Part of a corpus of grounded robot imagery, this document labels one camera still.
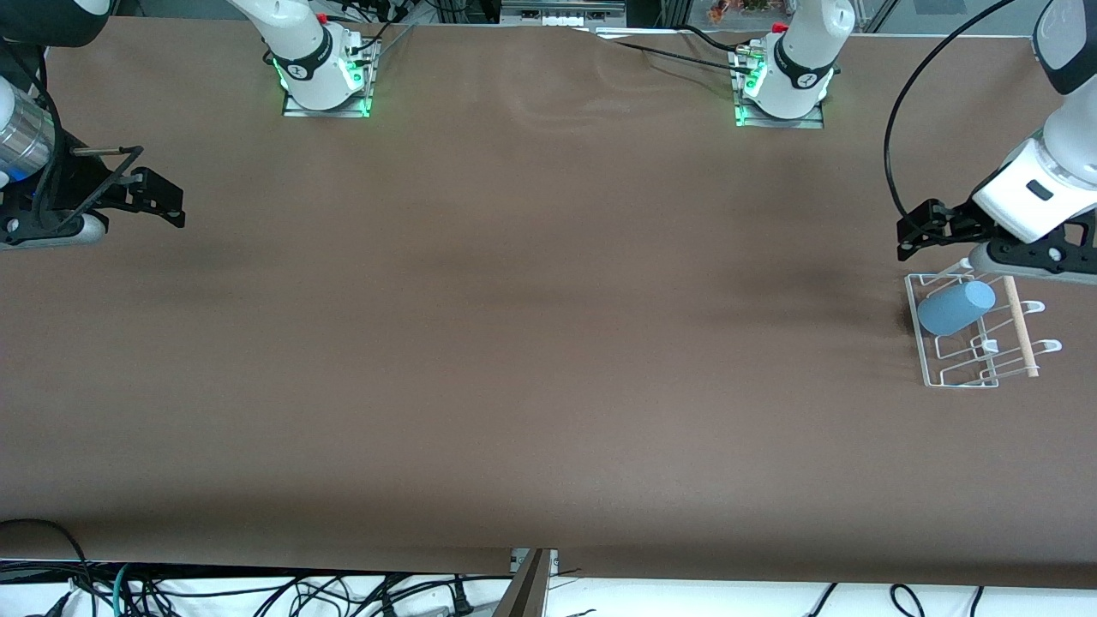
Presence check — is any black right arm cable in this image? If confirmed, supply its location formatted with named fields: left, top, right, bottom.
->
left=0, top=39, right=145, bottom=231

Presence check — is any brown table support board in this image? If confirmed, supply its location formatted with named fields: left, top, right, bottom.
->
left=493, top=548, right=554, bottom=617

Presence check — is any blue cup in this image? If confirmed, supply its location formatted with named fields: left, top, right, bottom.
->
left=918, top=281, right=998, bottom=337

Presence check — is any white wire rack wooden rod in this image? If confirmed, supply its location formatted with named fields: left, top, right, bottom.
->
left=906, top=270, right=1064, bottom=388

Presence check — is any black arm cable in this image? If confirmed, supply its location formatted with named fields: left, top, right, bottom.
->
left=0, top=39, right=145, bottom=231
left=884, top=0, right=1019, bottom=217

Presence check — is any aluminium frame with connectors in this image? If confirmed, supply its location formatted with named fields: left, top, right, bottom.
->
left=501, top=0, right=627, bottom=27

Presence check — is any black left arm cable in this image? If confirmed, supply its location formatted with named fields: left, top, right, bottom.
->
left=884, top=0, right=1019, bottom=217

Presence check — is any black floor cable loop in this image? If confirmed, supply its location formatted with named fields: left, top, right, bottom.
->
left=0, top=518, right=97, bottom=601

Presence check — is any black base cable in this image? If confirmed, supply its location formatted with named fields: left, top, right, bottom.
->
left=591, top=24, right=748, bottom=75

